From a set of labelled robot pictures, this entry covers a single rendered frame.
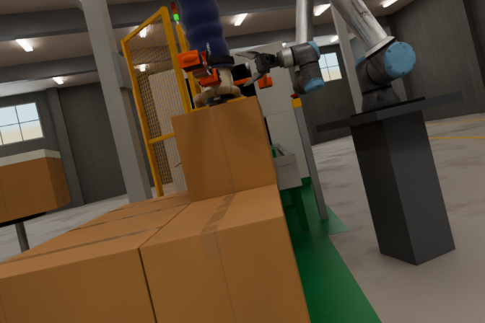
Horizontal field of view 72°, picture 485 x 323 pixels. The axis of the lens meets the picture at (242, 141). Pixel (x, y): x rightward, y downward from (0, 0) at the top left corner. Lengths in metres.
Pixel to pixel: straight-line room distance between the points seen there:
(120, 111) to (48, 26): 4.44
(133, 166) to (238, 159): 1.70
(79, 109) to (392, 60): 11.50
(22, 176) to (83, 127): 9.87
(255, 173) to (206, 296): 0.67
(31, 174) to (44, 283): 1.48
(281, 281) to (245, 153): 0.69
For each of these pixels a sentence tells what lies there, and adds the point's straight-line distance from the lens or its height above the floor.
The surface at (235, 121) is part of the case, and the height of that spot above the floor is 0.85.
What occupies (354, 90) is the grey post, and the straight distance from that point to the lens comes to 5.15.
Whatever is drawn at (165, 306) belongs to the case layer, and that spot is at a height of 0.37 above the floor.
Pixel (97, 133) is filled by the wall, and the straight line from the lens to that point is 12.28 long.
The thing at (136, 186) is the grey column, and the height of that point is 0.60.
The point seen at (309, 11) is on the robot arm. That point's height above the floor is 1.30.
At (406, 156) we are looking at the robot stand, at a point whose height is 0.50.
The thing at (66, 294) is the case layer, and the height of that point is 0.46.
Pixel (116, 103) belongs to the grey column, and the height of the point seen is 1.35.
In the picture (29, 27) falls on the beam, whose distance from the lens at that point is 7.40.
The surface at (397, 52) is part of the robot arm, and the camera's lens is 1.65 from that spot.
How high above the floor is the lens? 0.75
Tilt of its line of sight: level
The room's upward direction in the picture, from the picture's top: 14 degrees counter-clockwise
